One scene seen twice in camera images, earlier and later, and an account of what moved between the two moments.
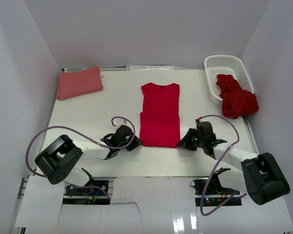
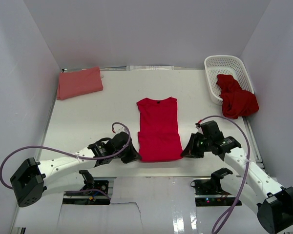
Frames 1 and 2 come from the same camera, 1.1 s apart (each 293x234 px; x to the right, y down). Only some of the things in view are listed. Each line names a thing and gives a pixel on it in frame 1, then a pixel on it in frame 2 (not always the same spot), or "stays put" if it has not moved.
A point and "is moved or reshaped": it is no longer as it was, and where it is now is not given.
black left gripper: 136,143 -> 133,155
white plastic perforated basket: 233,65 stays put
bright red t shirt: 160,119 is moved or reshaped
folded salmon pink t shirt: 78,82 stays put
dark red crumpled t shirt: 237,102 stays put
